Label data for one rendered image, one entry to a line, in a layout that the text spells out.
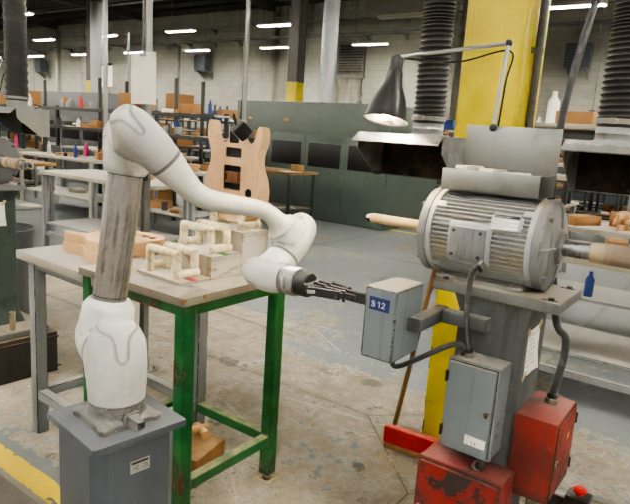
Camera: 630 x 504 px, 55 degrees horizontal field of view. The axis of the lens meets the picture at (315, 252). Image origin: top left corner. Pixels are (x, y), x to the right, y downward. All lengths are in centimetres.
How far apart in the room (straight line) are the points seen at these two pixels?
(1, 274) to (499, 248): 292
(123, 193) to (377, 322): 80
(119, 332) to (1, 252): 222
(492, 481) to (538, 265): 60
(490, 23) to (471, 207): 123
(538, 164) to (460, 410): 73
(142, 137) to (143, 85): 201
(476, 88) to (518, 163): 97
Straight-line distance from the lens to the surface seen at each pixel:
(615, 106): 177
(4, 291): 390
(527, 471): 187
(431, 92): 195
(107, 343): 168
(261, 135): 241
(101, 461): 172
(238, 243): 244
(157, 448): 179
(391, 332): 161
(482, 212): 174
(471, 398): 174
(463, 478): 182
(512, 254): 169
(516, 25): 278
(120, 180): 180
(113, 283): 185
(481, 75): 280
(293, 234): 186
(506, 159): 188
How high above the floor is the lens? 151
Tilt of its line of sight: 11 degrees down
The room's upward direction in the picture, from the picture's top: 4 degrees clockwise
